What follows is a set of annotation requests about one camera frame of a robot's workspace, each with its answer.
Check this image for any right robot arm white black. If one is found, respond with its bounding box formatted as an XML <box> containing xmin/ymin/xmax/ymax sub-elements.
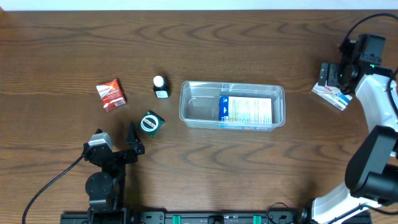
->
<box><xmin>179</xmin><ymin>60</ymin><xmax>397</xmax><ymax>223</ymax></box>

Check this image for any dark syrup bottle white cap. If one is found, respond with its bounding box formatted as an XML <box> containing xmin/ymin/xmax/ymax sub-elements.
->
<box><xmin>153</xmin><ymin>75</ymin><xmax>170</xmax><ymax>99</ymax></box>

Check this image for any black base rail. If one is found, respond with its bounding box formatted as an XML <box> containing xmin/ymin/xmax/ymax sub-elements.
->
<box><xmin>60</xmin><ymin>208</ymin><xmax>373</xmax><ymax>224</ymax></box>

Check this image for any red Panadol ActiFast box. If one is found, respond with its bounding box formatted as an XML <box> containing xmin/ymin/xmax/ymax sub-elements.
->
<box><xmin>96</xmin><ymin>79</ymin><xmax>127</xmax><ymax>111</ymax></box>

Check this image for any white Panadol box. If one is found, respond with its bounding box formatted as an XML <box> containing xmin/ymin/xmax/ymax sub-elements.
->
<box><xmin>312</xmin><ymin>83</ymin><xmax>353</xmax><ymax>111</ymax></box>

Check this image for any clear plastic container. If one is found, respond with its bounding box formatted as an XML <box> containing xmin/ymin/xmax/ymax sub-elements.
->
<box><xmin>179</xmin><ymin>81</ymin><xmax>286</xmax><ymax>132</ymax></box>

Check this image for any blue white medicine box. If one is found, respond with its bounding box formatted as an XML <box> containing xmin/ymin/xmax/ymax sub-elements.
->
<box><xmin>219</xmin><ymin>96</ymin><xmax>272</xmax><ymax>130</ymax></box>

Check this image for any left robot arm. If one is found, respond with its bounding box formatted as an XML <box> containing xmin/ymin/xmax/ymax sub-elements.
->
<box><xmin>81</xmin><ymin>129</ymin><xmax>137</xmax><ymax>224</ymax></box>

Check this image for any green box round label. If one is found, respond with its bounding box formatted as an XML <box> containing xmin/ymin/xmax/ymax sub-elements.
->
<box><xmin>139</xmin><ymin>110</ymin><xmax>165</xmax><ymax>138</ymax></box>

